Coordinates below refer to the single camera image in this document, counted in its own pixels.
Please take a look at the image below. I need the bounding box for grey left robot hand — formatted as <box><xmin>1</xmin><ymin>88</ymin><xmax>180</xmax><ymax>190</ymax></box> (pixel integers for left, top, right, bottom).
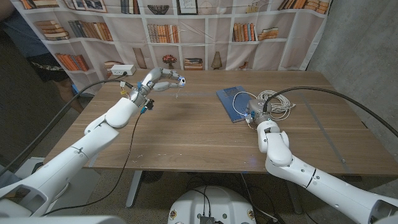
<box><xmin>128</xmin><ymin>67</ymin><xmax>187</xmax><ymax>107</ymax></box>

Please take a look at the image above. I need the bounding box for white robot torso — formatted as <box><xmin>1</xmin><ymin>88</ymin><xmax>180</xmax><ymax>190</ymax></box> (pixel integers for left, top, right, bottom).
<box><xmin>167</xmin><ymin>185</ymin><xmax>258</xmax><ymax>224</ymax></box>

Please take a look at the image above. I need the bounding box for blue book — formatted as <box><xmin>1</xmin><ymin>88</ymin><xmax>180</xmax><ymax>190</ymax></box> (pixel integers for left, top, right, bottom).
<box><xmin>215</xmin><ymin>85</ymin><xmax>264</xmax><ymax>124</ymax></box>

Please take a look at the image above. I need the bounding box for printed bookshelf backdrop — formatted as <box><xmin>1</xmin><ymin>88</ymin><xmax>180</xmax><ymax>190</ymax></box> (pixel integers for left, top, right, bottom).
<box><xmin>11</xmin><ymin>0</ymin><xmax>332</xmax><ymax>96</ymax></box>

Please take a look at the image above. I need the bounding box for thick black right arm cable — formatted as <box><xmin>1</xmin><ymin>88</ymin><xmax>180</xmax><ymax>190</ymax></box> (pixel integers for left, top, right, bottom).
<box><xmin>262</xmin><ymin>86</ymin><xmax>398</xmax><ymax>138</ymax></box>

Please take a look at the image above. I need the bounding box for white power strip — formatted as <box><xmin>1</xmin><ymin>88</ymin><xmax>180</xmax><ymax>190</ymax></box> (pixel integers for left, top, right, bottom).
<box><xmin>110</xmin><ymin>63</ymin><xmax>137</xmax><ymax>77</ymax></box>

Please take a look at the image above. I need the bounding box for standing person in dark shorts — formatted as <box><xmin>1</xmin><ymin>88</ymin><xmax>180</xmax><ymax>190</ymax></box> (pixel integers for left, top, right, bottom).
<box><xmin>0</xmin><ymin>0</ymin><xmax>85</xmax><ymax>114</ymax></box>

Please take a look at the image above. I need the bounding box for black power strip cord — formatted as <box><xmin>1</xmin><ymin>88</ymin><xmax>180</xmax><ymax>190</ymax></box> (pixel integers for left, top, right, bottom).
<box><xmin>103</xmin><ymin>71</ymin><xmax>128</xmax><ymax>84</ymax></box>

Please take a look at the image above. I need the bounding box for white Ethernet cable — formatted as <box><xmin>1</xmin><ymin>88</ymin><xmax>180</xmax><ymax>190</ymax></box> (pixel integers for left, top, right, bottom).
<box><xmin>232</xmin><ymin>89</ymin><xmax>296</xmax><ymax>121</ymax></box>

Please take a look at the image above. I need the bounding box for black torso cable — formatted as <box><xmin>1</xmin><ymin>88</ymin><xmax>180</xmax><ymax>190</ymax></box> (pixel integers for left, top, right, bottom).
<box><xmin>186</xmin><ymin>185</ymin><xmax>213</xmax><ymax>217</ymax></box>

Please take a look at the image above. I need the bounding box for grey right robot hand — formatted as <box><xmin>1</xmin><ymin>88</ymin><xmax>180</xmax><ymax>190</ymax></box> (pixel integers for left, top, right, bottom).
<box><xmin>244</xmin><ymin>98</ymin><xmax>275</xmax><ymax>126</ymax></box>

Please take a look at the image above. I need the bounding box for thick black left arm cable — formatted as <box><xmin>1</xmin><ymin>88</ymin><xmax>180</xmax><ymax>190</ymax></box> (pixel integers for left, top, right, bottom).
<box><xmin>0</xmin><ymin>79</ymin><xmax>134</xmax><ymax>177</ymax></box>

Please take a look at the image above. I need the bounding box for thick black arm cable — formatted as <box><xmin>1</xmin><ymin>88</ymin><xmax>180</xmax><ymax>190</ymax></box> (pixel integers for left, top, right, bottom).
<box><xmin>262</xmin><ymin>86</ymin><xmax>398</xmax><ymax>138</ymax></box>
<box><xmin>0</xmin><ymin>79</ymin><xmax>134</xmax><ymax>177</ymax></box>

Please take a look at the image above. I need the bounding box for grey table leg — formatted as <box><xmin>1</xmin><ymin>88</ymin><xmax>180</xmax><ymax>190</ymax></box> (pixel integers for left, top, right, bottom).
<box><xmin>126</xmin><ymin>170</ymin><xmax>143</xmax><ymax>208</ymax></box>
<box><xmin>287</xmin><ymin>186</ymin><xmax>304</xmax><ymax>215</ymax></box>

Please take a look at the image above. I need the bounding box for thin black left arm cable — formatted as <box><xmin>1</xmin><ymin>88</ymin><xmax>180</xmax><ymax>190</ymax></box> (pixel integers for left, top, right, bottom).
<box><xmin>40</xmin><ymin>110</ymin><xmax>144</xmax><ymax>217</ymax></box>

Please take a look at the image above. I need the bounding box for white adapter connector with pigtail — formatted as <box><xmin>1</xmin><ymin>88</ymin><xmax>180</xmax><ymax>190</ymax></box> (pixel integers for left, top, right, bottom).
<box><xmin>174</xmin><ymin>77</ymin><xmax>187</xmax><ymax>100</ymax></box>

